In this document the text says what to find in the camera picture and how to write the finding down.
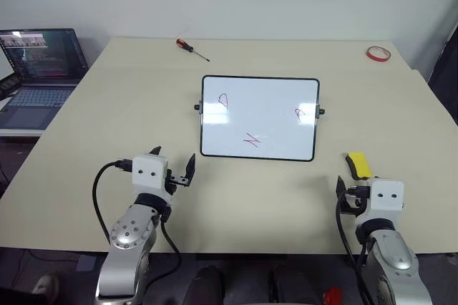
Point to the small red object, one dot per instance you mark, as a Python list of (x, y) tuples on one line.
[(333, 296)]

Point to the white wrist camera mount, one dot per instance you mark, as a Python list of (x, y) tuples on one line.
[(386, 205), (146, 180)]

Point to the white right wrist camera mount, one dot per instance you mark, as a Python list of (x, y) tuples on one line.
[(386, 205)]

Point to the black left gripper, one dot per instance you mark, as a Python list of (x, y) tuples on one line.
[(176, 182)]

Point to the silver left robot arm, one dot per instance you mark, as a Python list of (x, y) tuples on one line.
[(129, 233)]

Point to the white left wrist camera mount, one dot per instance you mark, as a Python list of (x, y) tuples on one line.
[(146, 180)]

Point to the red tape roll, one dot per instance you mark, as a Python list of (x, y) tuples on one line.
[(378, 59)]

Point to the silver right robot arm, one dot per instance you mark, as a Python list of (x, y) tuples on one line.
[(393, 255)]

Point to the yellow and black eraser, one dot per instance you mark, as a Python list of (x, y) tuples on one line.
[(359, 165)]

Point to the open grey laptop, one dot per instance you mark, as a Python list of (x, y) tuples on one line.
[(35, 104)]

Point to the display with white screen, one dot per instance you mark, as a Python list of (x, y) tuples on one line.
[(4, 67)]

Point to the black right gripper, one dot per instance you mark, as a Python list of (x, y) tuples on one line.
[(352, 208)]

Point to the small black-framed whiteboard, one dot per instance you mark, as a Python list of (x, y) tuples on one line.
[(257, 119)]

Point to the grey shoe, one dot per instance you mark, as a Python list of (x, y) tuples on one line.
[(46, 286)]

